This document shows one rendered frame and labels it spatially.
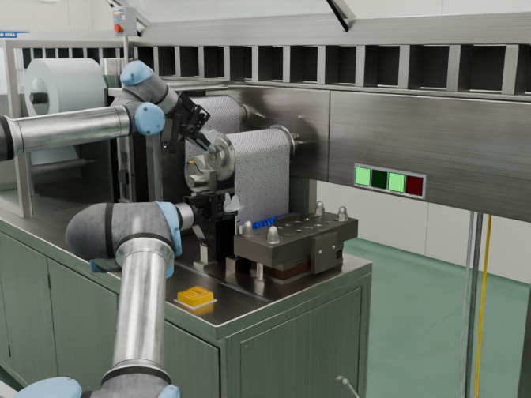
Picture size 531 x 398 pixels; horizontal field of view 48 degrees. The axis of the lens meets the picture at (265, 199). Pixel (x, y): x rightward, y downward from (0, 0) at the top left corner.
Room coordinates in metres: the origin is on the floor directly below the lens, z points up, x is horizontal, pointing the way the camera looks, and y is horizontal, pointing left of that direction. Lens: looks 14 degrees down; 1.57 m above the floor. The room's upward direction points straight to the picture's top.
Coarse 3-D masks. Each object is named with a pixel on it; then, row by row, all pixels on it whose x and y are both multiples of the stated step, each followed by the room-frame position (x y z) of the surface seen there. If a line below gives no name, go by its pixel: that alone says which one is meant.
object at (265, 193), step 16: (240, 176) 1.74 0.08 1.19; (256, 176) 1.79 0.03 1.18; (272, 176) 1.84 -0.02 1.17; (288, 176) 1.89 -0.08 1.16; (240, 192) 1.74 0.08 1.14; (256, 192) 1.79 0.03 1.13; (272, 192) 1.84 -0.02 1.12; (288, 192) 1.89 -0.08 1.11; (256, 208) 1.79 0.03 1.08; (272, 208) 1.84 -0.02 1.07; (288, 208) 1.89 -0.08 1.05; (240, 224) 1.74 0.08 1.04
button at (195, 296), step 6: (192, 288) 1.52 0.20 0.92; (198, 288) 1.52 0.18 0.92; (180, 294) 1.48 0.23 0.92; (186, 294) 1.48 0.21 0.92; (192, 294) 1.48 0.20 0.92; (198, 294) 1.48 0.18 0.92; (204, 294) 1.48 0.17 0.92; (210, 294) 1.48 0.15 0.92; (180, 300) 1.48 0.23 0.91; (186, 300) 1.46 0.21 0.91; (192, 300) 1.44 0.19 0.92; (198, 300) 1.46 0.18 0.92; (204, 300) 1.47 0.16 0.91; (210, 300) 1.48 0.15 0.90; (192, 306) 1.44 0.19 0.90
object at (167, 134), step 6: (168, 120) 1.63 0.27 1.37; (174, 120) 1.62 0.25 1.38; (168, 126) 1.63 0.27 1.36; (174, 126) 1.62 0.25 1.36; (168, 132) 1.62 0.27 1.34; (174, 132) 1.62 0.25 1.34; (162, 138) 1.64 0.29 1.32; (168, 138) 1.62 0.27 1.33; (174, 138) 1.62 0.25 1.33; (162, 144) 1.63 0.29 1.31; (168, 144) 1.61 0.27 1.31; (174, 144) 1.62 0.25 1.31; (162, 150) 1.63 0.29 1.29; (168, 150) 1.61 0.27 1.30; (174, 150) 1.62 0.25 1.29
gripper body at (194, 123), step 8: (184, 96) 1.65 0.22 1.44; (176, 104) 1.61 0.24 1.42; (184, 104) 1.65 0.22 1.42; (192, 104) 1.67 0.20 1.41; (176, 112) 1.61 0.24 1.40; (184, 112) 1.65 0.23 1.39; (192, 112) 1.66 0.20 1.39; (184, 120) 1.65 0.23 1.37; (192, 120) 1.65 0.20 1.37; (200, 120) 1.68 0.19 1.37; (184, 128) 1.64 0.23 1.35; (192, 128) 1.65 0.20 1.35; (200, 128) 1.68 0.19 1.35; (184, 136) 1.70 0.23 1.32; (192, 136) 1.66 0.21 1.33
